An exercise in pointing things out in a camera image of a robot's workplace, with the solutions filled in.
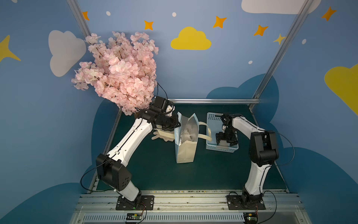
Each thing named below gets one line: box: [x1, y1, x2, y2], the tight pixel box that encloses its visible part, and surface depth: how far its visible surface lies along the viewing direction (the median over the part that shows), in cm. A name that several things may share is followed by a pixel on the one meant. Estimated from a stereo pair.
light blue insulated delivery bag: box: [174, 111, 200, 164], surface depth 80 cm
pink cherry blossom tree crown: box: [70, 31, 159, 116], surface depth 64 cm
